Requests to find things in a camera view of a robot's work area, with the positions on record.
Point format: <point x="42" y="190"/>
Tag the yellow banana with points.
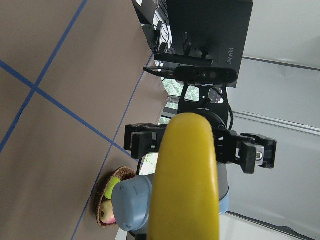
<point x="185" y="197"/>

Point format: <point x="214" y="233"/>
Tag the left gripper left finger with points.
<point x="143" y="138"/>

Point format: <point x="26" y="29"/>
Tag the green apple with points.
<point x="109" y="188"/>

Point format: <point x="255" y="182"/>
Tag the wicker fruit basket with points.
<point x="124" y="173"/>

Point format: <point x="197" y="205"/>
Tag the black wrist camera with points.
<point x="211" y="75"/>

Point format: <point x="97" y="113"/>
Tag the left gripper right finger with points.
<point x="246" y="150"/>

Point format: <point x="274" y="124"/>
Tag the upper pink apple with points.
<point x="106" y="212"/>

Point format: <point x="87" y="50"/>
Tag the black monitor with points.
<point x="204" y="33"/>

